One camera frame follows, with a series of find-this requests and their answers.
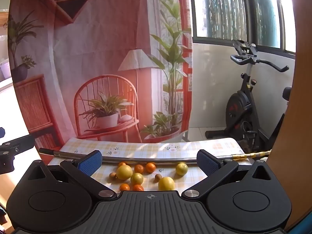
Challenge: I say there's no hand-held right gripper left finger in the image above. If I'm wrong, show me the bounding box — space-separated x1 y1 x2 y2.
25 150 118 200

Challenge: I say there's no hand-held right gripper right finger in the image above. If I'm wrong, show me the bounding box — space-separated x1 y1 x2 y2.
181 149 275 199

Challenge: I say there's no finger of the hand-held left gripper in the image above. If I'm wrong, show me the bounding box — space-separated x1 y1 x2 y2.
0 135 35 155

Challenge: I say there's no yellow-green citrus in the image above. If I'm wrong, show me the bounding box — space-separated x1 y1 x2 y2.
175 162 189 176
130 173 144 186

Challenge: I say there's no yellow lemon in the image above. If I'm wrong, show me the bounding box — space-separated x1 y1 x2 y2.
116 165 133 181
158 176 176 191

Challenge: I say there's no long metal pole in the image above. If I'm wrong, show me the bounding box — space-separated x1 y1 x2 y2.
38 148 271 165

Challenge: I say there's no checkered floral tablecloth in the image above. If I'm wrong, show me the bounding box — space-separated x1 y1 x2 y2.
47 138 252 193

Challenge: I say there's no black exercise bike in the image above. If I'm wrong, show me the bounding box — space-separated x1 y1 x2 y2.
205 39 293 153

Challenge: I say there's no brown wooden board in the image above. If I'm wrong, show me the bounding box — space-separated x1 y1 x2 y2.
266 0 312 232

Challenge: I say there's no printed backdrop cloth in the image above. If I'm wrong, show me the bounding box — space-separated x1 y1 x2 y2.
7 0 193 145

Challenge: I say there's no window with dark frame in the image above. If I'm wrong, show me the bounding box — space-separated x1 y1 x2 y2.
188 0 297 55

